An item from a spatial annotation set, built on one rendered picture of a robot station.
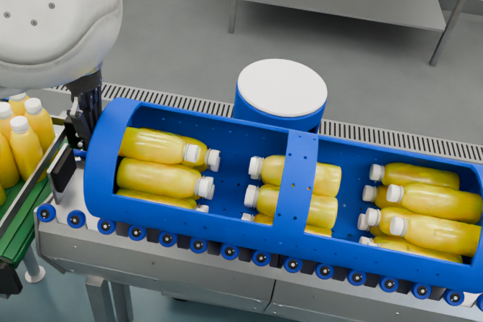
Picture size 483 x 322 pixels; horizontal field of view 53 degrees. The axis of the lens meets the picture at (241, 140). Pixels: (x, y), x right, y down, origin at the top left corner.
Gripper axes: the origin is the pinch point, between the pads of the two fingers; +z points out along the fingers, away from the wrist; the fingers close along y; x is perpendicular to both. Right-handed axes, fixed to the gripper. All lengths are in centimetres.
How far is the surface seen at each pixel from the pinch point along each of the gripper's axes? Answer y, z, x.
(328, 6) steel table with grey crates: -247, 87, 63
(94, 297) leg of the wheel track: 7, 61, -4
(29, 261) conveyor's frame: -20, 102, -47
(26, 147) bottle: -4.3, 12.2, -20.4
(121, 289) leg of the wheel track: -7, 81, -2
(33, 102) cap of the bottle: -14.4, 6.1, -22.2
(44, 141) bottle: -11.7, 17.0, -20.0
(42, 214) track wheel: 8.9, 19.5, -11.3
